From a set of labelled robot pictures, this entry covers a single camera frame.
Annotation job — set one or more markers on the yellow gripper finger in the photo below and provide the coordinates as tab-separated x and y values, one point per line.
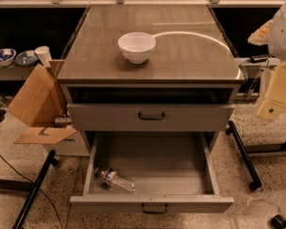
274	100
261	35

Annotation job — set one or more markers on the clear plastic water bottle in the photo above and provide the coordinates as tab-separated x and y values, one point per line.
112	179

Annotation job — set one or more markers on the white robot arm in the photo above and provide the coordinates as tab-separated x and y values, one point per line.
273	34

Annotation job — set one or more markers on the grey drawer cabinet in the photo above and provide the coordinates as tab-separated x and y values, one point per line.
150	68

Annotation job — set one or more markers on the grey open middle drawer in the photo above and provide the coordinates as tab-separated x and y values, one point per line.
172	172

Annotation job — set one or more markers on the grey upper drawer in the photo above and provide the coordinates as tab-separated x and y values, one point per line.
150	117

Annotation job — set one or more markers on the black power adapter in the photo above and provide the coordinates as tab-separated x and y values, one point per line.
259	58

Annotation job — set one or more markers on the black right stand leg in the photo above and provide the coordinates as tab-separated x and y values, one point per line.
255	183

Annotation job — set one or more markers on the black stand leg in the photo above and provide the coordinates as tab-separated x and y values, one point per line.
50	160
255	183

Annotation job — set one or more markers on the white ceramic bowl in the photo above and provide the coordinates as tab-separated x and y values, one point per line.
136	46

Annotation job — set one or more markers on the black caster wheel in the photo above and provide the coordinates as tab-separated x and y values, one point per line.
279	222

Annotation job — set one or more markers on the white paper cup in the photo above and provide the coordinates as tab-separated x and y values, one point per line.
44	55

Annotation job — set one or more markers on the brown cardboard box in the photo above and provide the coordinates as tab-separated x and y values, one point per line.
41	105

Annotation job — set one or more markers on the blue patterned bowl right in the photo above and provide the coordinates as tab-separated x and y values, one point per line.
26	59

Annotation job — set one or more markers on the blue patterned bowl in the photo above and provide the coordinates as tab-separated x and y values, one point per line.
26	59
7	57

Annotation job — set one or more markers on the black left stand leg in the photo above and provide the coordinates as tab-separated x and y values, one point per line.
50	160

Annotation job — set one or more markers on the blue patterned bowl left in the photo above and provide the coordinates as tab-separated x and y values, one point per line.
7	57

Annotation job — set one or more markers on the grey side shelf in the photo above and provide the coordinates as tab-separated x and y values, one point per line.
14	73

